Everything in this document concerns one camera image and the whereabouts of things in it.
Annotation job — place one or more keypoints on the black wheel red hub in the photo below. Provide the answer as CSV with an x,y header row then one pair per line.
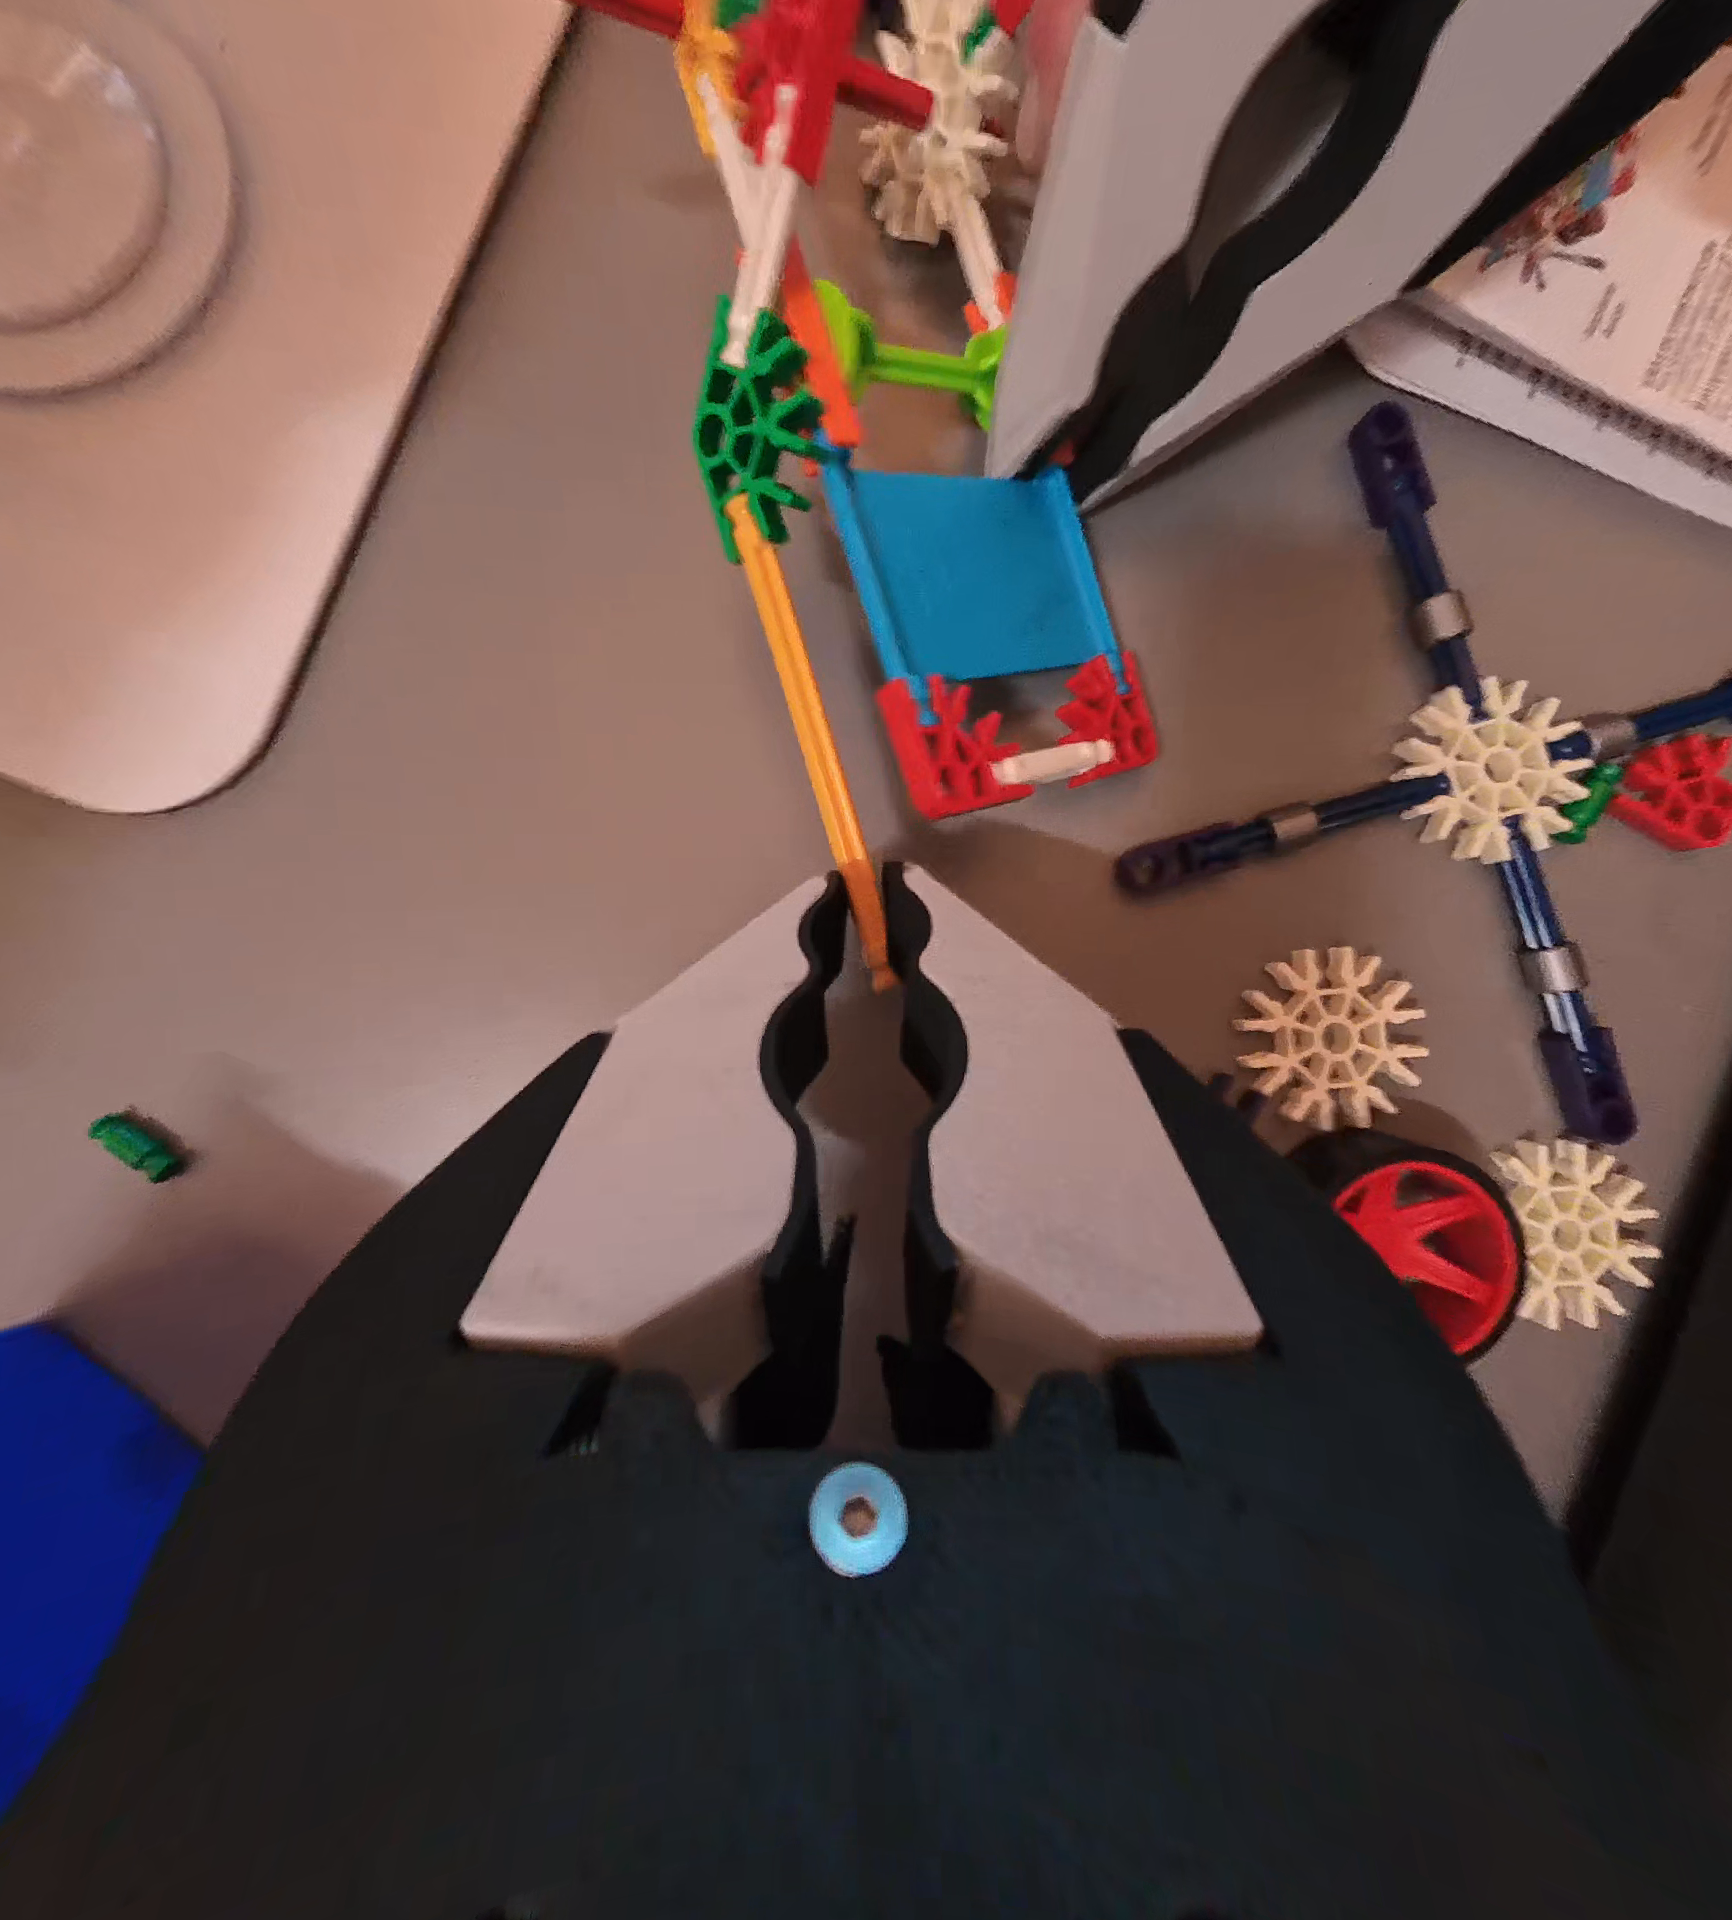
x,y
1406,1222

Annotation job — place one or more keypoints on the clear suction dome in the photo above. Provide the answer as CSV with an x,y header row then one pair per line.
x,y
26,181

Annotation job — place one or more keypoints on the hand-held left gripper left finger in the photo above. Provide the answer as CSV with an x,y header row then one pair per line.
x,y
641,1201

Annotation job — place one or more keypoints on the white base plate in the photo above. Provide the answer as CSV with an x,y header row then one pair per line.
x,y
207,525

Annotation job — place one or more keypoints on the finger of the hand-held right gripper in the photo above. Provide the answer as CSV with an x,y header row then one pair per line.
x,y
1466,135
1106,181

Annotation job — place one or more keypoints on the white mount bracket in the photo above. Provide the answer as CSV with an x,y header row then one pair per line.
x,y
199,225

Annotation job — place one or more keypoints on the blue rod cross assembly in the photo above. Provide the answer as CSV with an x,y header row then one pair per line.
x,y
1438,619

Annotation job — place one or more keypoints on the small green clip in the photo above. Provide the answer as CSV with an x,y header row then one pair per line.
x,y
139,1149

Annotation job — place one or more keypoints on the white snowflake connector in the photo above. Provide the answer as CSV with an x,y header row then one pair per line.
x,y
1308,1012
1549,1209

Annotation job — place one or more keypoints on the colourful toy construction model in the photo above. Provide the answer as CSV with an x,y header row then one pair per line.
x,y
964,578

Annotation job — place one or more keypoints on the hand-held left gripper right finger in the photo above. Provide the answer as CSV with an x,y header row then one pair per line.
x,y
1091,1201

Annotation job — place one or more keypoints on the instruction booklet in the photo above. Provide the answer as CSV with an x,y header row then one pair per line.
x,y
1706,301

